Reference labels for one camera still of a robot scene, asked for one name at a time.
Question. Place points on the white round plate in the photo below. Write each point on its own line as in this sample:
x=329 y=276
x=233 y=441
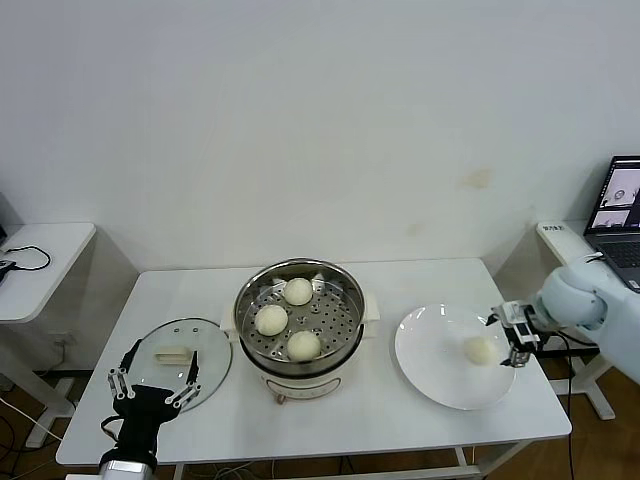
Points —
x=435 y=360

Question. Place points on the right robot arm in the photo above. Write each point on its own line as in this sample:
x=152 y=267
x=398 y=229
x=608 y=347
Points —
x=575 y=295

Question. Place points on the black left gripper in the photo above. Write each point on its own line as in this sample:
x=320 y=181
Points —
x=142 y=420

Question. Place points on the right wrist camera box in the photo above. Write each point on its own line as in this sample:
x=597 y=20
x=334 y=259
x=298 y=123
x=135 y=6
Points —
x=512 y=312

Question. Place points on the white steamed baozi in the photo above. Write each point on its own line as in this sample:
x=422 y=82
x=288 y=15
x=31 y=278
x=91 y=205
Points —
x=303 y=346
x=271 y=320
x=299 y=291
x=480 y=350

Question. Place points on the white wall socket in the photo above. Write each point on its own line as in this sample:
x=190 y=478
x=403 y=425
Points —
x=64 y=341

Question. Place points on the cream electric cooker base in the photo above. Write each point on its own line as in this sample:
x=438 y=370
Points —
x=300 y=385

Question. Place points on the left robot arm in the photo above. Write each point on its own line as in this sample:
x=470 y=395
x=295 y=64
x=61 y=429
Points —
x=127 y=470

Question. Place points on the perforated steel steamer basket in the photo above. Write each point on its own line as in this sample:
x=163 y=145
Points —
x=300 y=369

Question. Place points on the white side desk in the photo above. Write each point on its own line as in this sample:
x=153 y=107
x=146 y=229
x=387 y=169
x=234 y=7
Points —
x=65 y=245
x=560 y=240

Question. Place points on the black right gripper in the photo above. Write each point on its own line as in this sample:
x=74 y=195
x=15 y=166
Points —
x=522 y=335

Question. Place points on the grey open laptop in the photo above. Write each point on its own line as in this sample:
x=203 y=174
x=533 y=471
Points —
x=620 y=250

